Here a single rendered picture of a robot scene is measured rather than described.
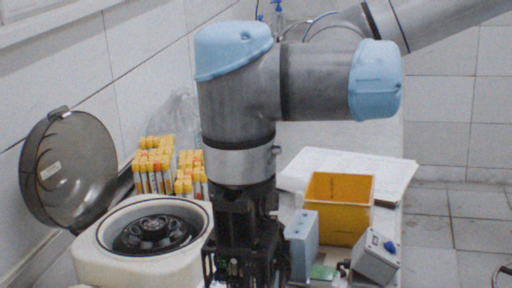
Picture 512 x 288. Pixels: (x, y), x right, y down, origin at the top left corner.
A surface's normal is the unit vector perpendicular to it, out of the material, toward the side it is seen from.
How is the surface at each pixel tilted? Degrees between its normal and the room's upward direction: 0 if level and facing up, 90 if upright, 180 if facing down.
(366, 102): 102
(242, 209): 90
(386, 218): 0
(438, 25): 108
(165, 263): 0
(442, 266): 0
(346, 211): 90
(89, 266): 90
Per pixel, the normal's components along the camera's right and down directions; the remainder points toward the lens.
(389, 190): -0.06, -0.92
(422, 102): -0.23, 0.39
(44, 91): 0.97, 0.04
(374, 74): -0.07, -0.06
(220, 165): -0.43, 0.38
